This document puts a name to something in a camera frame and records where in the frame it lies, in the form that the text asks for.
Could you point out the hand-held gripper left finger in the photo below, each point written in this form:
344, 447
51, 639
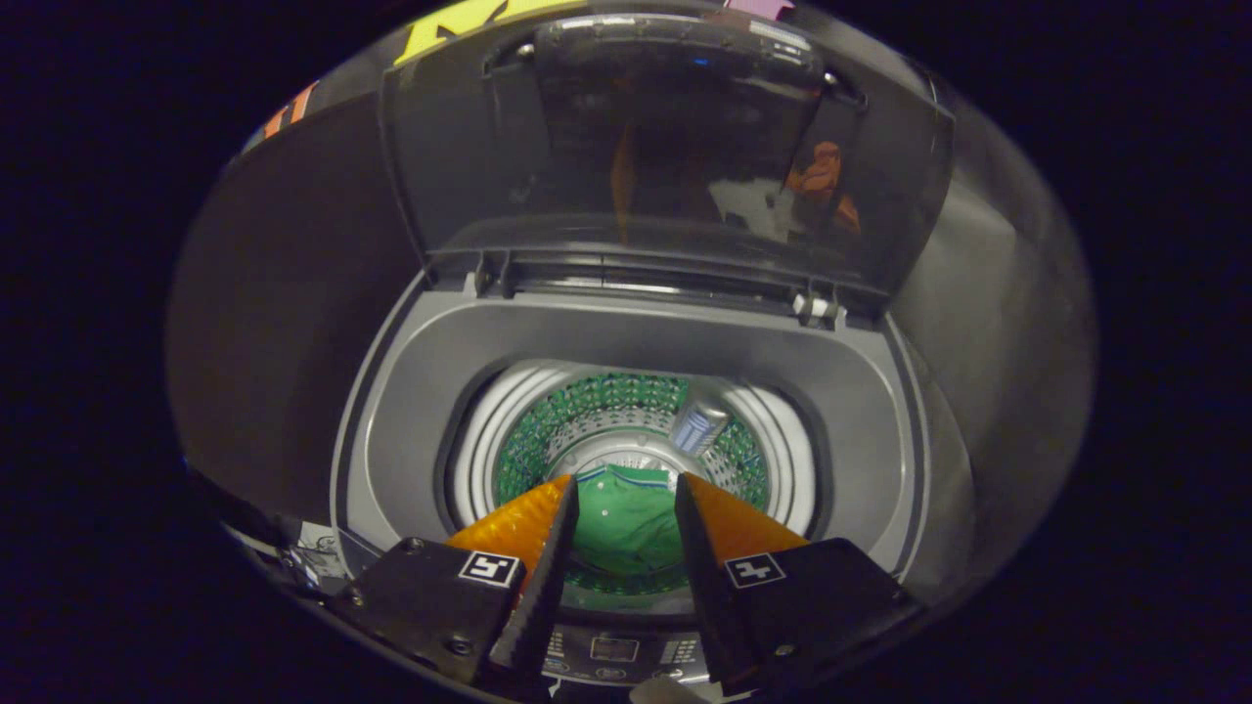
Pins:
543, 577

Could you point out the dark washing machine lid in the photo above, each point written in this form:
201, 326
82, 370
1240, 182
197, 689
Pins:
469, 176

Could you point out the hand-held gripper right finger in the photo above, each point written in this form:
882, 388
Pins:
706, 577

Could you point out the green polo shirt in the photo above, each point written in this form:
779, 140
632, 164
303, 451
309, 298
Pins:
626, 523

